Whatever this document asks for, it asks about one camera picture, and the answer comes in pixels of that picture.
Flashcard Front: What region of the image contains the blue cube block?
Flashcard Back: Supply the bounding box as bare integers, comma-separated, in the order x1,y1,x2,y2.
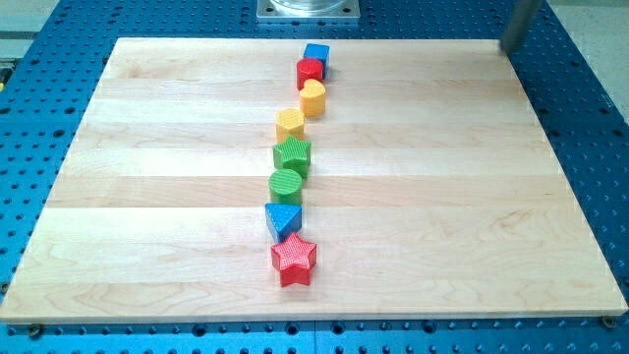
303,43,330,79

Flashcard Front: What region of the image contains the green cylinder block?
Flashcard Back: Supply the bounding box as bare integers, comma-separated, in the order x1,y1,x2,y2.
268,169,303,206

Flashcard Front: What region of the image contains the green star block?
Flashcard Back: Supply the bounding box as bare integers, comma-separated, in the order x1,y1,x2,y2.
272,136,312,179

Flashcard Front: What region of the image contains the blue triangle block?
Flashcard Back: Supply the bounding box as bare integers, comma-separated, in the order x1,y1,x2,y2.
264,203,303,243

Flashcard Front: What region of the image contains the yellow hexagon block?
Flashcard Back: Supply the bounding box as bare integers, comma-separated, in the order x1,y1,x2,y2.
275,108,305,143

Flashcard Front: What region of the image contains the yellow heart block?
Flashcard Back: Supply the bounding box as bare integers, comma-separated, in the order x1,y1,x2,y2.
299,79,326,117

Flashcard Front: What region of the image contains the red star block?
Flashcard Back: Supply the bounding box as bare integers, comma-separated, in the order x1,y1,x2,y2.
270,232,317,287

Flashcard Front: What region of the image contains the red cylinder block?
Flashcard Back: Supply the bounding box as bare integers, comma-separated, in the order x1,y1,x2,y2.
296,58,324,90

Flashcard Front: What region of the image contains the light wooden board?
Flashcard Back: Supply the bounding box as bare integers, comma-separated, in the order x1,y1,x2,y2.
1,38,627,324

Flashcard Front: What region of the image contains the grey metal pusher rod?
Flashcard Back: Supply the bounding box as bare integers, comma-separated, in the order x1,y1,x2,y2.
499,0,543,55

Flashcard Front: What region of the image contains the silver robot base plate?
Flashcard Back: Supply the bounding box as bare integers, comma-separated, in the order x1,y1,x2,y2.
257,0,361,21

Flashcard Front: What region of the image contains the blue perforated metal table frame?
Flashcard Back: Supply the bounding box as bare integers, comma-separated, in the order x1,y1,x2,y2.
1,1,628,353

